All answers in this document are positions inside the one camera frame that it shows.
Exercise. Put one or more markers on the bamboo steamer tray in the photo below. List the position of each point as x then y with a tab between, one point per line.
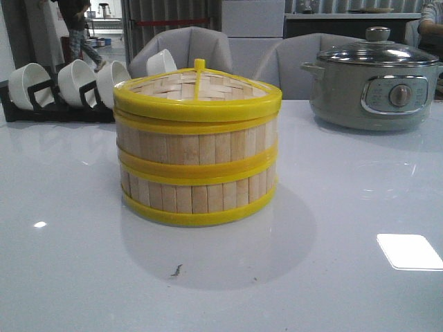
198	205
196	153

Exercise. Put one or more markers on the bamboo steamer lid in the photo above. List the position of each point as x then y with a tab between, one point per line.
197	94

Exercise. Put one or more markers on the grey chair right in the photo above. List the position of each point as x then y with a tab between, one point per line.
280	64

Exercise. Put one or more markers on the grey chair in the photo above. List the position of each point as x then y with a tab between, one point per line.
280	64
186	45

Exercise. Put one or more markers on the white bowl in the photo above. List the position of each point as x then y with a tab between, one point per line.
161	62
21	79
71	78
109	76

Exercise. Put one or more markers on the grey chair left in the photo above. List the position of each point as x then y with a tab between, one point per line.
186	45

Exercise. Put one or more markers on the white cabinet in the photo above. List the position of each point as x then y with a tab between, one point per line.
252	27

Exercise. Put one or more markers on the black dish rack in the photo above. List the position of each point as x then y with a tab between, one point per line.
92	110

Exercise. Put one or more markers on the grey electric cooking pot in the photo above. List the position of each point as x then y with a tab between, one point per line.
373	98

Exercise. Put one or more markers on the glass pot lid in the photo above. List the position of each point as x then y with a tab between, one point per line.
378	50

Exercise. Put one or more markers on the walking person background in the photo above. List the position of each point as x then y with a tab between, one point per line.
72	12

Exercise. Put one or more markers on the white bowl far left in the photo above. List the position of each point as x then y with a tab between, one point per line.
21	79

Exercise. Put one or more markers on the seated person background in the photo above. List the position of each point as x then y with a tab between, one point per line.
430	26

